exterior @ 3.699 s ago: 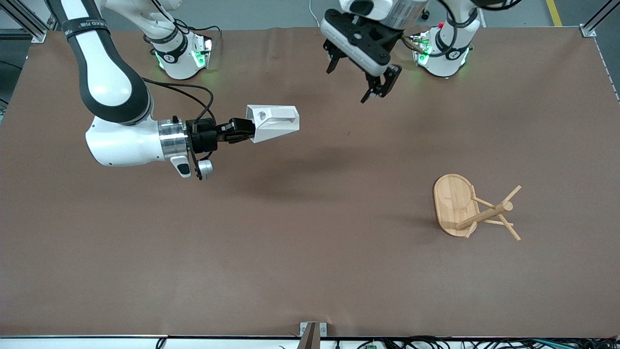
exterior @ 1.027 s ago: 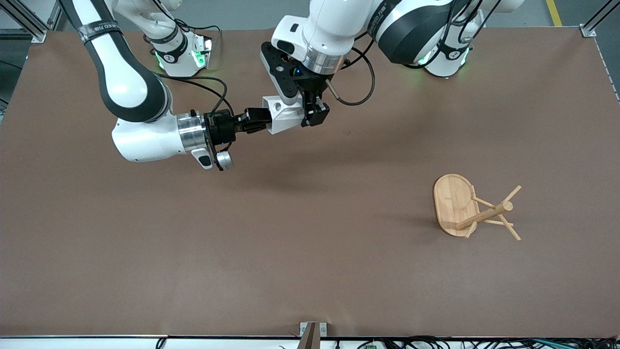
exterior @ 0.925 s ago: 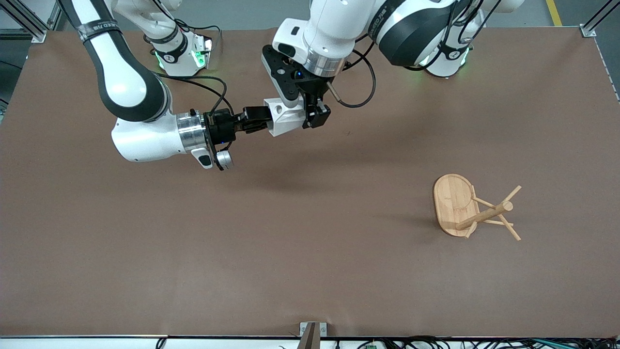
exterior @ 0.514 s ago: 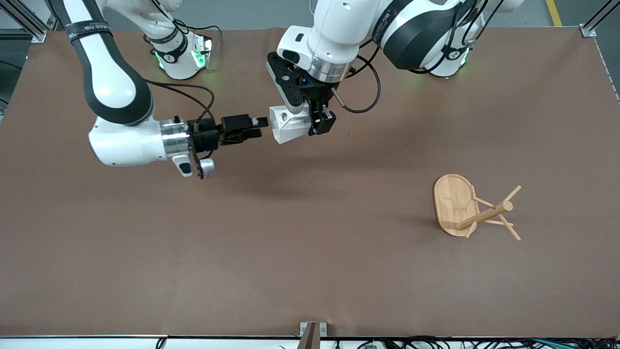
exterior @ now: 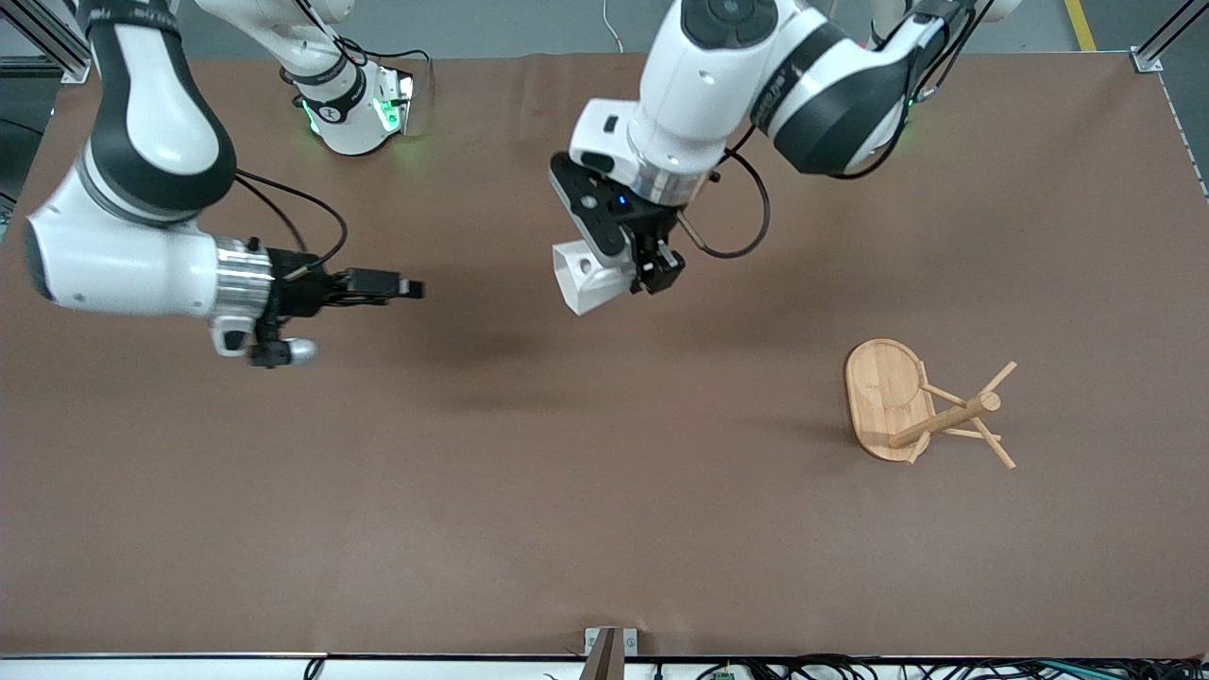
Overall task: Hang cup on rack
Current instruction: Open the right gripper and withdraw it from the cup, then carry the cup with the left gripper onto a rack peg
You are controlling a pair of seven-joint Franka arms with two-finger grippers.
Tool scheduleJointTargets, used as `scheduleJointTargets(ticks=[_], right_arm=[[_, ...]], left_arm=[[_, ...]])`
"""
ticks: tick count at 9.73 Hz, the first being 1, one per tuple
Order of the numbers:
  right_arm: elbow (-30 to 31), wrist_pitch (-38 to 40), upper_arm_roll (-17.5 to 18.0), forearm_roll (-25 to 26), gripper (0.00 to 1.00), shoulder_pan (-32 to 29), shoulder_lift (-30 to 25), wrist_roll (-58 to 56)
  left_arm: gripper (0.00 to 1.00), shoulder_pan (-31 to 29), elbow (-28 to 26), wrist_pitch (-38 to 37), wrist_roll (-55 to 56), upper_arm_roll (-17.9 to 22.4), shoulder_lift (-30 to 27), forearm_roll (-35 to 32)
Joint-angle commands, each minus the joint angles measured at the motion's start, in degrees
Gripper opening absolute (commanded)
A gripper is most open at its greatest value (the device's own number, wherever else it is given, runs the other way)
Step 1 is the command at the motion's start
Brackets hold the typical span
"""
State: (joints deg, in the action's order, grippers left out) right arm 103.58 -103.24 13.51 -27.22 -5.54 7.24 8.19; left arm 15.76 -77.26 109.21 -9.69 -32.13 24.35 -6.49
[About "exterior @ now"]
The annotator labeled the white faceted cup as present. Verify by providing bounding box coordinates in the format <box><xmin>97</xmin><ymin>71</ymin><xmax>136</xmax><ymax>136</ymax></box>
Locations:
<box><xmin>553</xmin><ymin>241</ymin><xmax>636</xmax><ymax>316</ymax></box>

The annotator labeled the wooden cup rack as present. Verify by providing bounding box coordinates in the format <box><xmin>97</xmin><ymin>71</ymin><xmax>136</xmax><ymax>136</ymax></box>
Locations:
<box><xmin>843</xmin><ymin>338</ymin><xmax>1019</xmax><ymax>471</ymax></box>

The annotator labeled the brown table cover sheet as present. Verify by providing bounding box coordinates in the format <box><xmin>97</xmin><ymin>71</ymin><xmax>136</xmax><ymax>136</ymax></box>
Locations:
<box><xmin>0</xmin><ymin>52</ymin><xmax>1209</xmax><ymax>659</ymax></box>

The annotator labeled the black right arm base cable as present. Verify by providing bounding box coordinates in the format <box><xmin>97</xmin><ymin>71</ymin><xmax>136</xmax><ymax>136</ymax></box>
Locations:
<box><xmin>359</xmin><ymin>45</ymin><xmax>433</xmax><ymax>95</ymax></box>

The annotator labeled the aluminium frame post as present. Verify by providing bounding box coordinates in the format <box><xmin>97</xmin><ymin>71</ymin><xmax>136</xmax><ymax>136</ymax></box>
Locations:
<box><xmin>1131</xmin><ymin>0</ymin><xmax>1209</xmax><ymax>75</ymax></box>
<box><xmin>0</xmin><ymin>0</ymin><xmax>93</xmax><ymax>84</ymax></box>

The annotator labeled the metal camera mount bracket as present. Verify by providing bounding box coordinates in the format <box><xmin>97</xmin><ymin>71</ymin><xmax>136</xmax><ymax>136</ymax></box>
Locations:
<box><xmin>584</xmin><ymin>627</ymin><xmax>639</xmax><ymax>680</ymax></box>

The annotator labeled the black cable bundle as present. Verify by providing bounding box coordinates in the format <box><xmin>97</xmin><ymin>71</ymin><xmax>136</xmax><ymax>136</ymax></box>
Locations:
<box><xmin>661</xmin><ymin>654</ymin><xmax>1209</xmax><ymax>680</ymax></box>

